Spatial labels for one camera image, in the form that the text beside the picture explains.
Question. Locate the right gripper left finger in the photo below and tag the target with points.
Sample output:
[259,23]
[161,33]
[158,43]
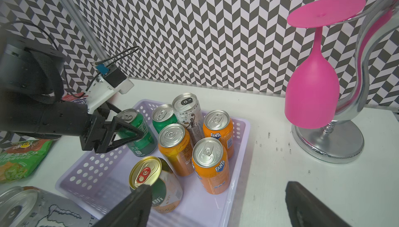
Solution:
[133,211]

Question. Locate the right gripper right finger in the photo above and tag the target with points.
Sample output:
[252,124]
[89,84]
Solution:
[306,210]

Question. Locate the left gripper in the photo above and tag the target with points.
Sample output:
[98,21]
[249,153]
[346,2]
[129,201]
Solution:
[105,133]

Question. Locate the lilac plastic basket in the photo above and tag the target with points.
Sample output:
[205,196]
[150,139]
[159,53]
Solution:
[98,182]

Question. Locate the silver tall can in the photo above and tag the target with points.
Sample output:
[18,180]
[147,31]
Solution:
[30,206]

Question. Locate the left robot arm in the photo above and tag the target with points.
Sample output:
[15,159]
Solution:
[33,79]

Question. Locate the green gold-top can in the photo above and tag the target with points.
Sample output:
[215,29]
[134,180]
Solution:
[167,191]

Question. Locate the red candy bag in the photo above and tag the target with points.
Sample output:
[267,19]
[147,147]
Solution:
[79,98]

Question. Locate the green can back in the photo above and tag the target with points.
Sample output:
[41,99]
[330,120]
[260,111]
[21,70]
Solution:
[163,116]

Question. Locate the orange Fanta can middle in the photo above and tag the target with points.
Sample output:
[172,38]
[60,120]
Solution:
[175,145]

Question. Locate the orange fanta can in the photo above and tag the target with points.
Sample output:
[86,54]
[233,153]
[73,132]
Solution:
[219,125]
[211,164]
[175,145]

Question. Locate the white patterned can back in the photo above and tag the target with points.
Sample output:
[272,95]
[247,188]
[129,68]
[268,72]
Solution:
[188,113]

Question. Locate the green snack bag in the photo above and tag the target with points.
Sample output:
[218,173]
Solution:
[22,158]

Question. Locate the orange Fanta can right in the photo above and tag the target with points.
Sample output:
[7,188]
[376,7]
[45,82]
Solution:
[211,164]

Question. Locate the orange Fanta can back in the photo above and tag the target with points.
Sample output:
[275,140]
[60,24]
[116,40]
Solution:
[219,125]

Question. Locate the pink wine glass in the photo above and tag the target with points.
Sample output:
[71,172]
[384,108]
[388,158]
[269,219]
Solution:
[313,90]

